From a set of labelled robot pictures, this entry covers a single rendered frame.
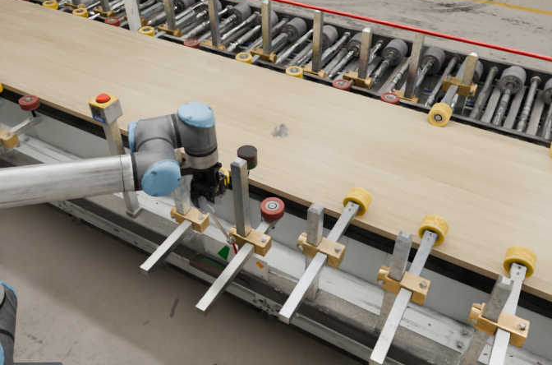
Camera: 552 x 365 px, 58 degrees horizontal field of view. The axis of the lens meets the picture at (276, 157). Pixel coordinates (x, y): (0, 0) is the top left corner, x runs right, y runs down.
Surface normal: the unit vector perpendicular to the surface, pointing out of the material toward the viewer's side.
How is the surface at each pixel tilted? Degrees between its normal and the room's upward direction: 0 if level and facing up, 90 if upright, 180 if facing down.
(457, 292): 90
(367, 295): 0
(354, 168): 0
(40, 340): 0
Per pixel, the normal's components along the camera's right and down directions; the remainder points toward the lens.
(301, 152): -0.01, -0.76
